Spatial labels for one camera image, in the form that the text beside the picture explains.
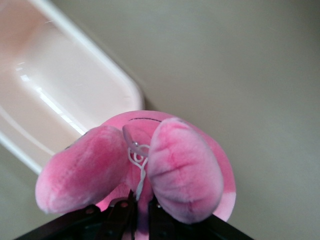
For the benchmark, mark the pink plush toy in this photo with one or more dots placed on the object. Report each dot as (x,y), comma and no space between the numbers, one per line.
(185,170)

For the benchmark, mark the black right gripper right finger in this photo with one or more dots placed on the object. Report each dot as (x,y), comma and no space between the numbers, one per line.
(200,231)

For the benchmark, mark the pale pink plastic box base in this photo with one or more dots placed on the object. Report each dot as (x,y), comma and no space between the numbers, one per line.
(50,82)

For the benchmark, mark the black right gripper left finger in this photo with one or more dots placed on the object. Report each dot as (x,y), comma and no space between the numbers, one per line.
(110,222)

